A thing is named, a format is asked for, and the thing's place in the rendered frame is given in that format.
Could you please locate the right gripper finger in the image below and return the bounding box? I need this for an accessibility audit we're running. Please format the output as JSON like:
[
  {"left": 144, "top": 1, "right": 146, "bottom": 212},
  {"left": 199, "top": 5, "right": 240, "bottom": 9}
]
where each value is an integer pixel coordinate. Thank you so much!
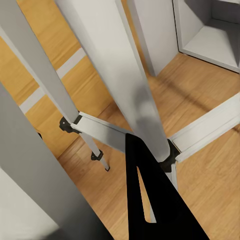
[{"left": 125, "top": 133, "right": 210, "bottom": 240}]

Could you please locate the camera tripod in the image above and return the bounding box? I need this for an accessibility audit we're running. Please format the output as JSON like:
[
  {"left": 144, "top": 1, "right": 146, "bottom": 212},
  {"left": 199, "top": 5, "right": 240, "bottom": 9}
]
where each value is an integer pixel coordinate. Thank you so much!
[{"left": 0, "top": 0, "right": 240, "bottom": 240}]

